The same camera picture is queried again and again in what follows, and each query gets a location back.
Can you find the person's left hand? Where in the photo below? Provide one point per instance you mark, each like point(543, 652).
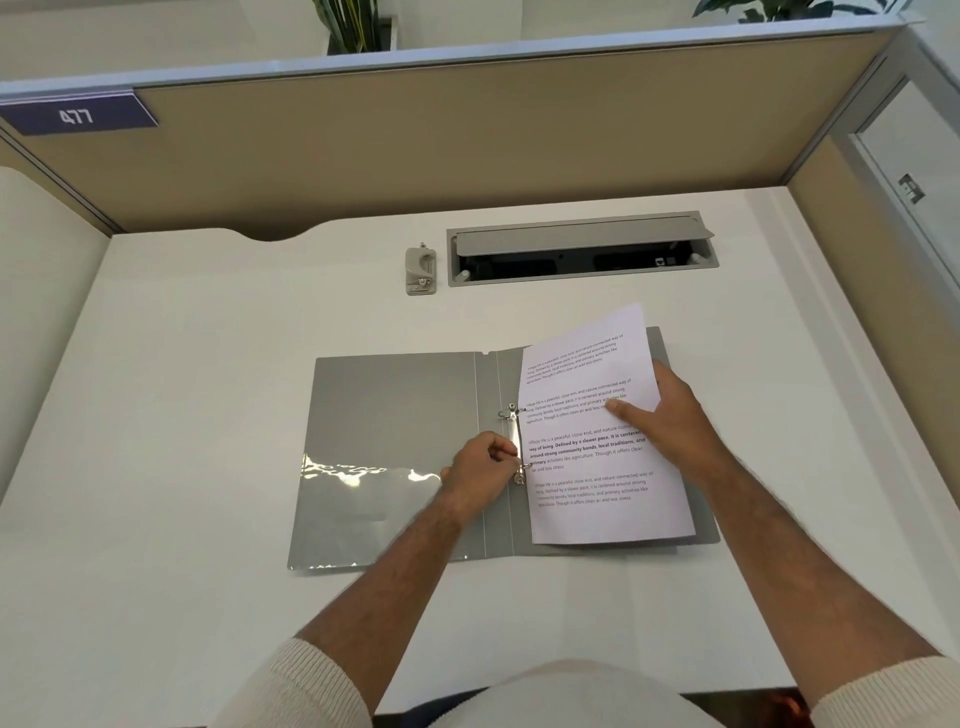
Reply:
point(480, 472)

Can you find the beige side partition panel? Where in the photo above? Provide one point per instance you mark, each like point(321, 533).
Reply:
point(877, 300)

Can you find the person's right hand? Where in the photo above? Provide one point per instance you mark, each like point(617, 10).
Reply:
point(682, 435)

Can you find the cream knit sweater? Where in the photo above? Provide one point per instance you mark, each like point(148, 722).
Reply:
point(300, 690)

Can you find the gray framed glass panel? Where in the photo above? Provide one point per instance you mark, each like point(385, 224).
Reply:
point(847, 142)

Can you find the grey ring binder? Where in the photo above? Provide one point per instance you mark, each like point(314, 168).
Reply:
point(390, 412)

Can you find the small square wall plate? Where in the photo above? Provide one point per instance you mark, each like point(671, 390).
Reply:
point(910, 187)

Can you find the white planter box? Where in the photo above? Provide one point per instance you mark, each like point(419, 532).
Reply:
point(387, 37)

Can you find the dark blue trousers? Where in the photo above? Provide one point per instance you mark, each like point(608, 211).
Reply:
point(442, 705)

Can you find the person's right forearm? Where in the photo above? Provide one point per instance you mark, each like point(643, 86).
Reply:
point(810, 585)

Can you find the green snake plant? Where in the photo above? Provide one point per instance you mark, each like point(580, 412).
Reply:
point(349, 22)

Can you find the white curved desk divider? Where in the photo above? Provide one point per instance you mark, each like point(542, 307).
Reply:
point(45, 315)

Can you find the gray hole punch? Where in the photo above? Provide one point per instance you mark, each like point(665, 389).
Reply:
point(420, 274)

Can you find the wide beige partition panel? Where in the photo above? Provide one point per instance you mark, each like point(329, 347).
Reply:
point(487, 150)

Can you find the white printed paper sheet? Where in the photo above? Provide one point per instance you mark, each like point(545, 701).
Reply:
point(600, 495)

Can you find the dark green leafy plant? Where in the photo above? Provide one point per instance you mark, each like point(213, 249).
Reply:
point(787, 7)

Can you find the blue number sign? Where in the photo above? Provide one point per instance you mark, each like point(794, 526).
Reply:
point(75, 116)

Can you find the person's left forearm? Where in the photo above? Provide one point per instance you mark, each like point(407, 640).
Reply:
point(390, 592)

